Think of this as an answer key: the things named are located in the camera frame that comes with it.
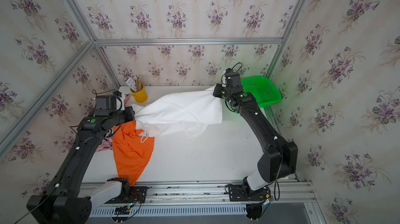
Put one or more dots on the pink patterned garment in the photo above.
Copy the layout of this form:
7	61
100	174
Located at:
106	143

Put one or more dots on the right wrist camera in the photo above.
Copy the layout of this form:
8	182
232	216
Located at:
230	74

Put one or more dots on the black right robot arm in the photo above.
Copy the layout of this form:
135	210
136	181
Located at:
279	156

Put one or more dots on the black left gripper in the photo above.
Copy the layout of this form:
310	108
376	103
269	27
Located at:
130	113

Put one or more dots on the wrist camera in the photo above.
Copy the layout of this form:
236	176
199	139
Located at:
230	74
117	93

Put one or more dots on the orange cloth garment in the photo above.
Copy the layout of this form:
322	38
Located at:
132	151

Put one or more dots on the green plastic basket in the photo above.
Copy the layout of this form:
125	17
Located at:
263	90

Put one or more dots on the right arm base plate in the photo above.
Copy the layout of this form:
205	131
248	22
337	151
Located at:
242	193

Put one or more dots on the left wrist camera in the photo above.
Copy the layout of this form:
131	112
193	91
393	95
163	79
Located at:
117	93

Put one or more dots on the yellow pencil cup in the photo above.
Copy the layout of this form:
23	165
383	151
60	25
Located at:
139	96

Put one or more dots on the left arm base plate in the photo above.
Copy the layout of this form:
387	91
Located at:
137	194

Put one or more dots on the white shorts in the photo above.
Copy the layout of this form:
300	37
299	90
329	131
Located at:
190	113

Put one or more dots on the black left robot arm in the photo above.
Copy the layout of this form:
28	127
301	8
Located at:
60	202

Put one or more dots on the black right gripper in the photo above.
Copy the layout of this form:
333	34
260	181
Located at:
216	88

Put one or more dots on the wooden pencils bundle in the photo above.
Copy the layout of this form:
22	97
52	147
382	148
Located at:
138	82

